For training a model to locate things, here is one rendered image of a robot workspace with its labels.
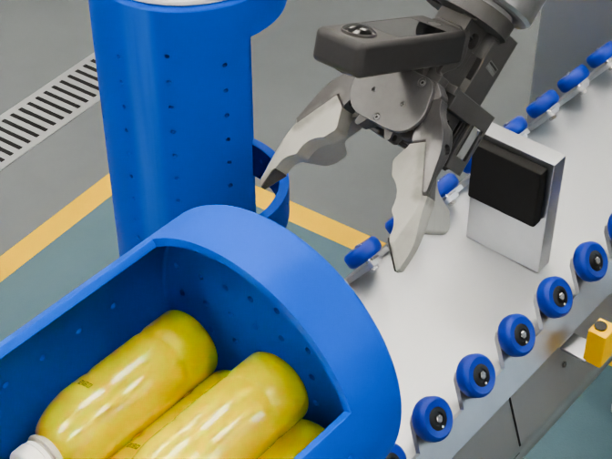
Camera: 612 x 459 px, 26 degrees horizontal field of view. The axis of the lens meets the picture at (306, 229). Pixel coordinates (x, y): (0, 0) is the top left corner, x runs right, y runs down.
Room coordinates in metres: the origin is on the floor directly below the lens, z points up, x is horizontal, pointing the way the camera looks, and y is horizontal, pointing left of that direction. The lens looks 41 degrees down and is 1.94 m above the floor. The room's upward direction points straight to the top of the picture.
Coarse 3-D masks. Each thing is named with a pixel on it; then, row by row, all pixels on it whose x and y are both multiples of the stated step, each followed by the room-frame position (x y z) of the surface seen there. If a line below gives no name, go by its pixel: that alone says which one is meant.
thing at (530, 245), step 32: (480, 160) 1.15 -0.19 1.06; (512, 160) 1.13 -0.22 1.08; (544, 160) 1.12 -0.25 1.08; (480, 192) 1.15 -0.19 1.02; (512, 192) 1.13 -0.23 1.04; (544, 192) 1.12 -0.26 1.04; (480, 224) 1.17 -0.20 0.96; (512, 224) 1.14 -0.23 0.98; (544, 224) 1.11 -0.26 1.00; (512, 256) 1.14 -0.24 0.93; (544, 256) 1.12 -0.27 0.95
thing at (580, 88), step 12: (600, 72) 1.49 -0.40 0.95; (588, 84) 1.45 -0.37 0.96; (564, 96) 1.47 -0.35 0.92; (552, 108) 1.40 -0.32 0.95; (540, 120) 1.38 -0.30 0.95; (528, 132) 1.38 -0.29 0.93; (468, 180) 1.27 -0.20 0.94; (456, 192) 1.22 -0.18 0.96; (384, 252) 1.14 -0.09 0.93; (372, 264) 1.09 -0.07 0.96; (348, 276) 1.11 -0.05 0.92; (360, 276) 1.09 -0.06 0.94
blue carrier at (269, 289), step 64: (128, 256) 0.83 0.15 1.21; (192, 256) 0.90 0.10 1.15; (256, 256) 0.80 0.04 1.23; (320, 256) 0.81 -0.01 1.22; (64, 320) 0.82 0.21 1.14; (128, 320) 0.89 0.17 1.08; (256, 320) 0.85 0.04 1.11; (320, 320) 0.75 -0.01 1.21; (0, 384) 0.77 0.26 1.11; (64, 384) 0.82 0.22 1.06; (320, 384) 0.80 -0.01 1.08; (384, 384) 0.74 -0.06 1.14; (0, 448) 0.75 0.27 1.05; (320, 448) 0.68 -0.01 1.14; (384, 448) 0.74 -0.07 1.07
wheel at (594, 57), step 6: (600, 48) 1.50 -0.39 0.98; (606, 48) 1.50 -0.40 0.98; (594, 54) 1.50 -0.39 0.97; (600, 54) 1.50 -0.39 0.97; (606, 54) 1.49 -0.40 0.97; (588, 60) 1.50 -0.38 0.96; (594, 60) 1.50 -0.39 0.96; (600, 60) 1.49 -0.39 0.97; (606, 60) 1.49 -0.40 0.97; (594, 66) 1.50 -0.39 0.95
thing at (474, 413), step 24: (576, 288) 1.08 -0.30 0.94; (600, 288) 1.09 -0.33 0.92; (576, 312) 1.05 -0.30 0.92; (552, 336) 1.02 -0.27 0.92; (504, 360) 0.96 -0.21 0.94; (528, 360) 0.98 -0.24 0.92; (456, 384) 0.92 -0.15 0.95; (504, 384) 0.94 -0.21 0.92; (480, 408) 0.91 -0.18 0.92; (456, 432) 0.88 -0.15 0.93; (432, 456) 0.85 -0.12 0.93
